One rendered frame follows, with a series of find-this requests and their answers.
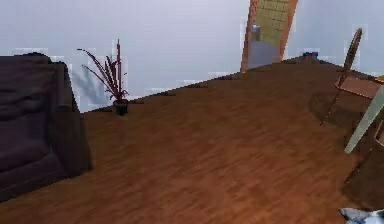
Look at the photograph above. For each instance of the dark purple sofa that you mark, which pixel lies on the dark purple sofa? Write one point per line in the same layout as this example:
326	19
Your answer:
30	126

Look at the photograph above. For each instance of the red house plant in pot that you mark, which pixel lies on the red house plant in pot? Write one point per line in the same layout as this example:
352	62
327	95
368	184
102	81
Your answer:
115	80

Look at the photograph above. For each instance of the small blue object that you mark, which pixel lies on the small blue object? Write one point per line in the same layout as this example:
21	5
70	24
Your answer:
310	55

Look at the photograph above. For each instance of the brown wooden chair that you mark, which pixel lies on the brown wooden chair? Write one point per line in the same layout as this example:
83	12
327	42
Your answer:
353	85

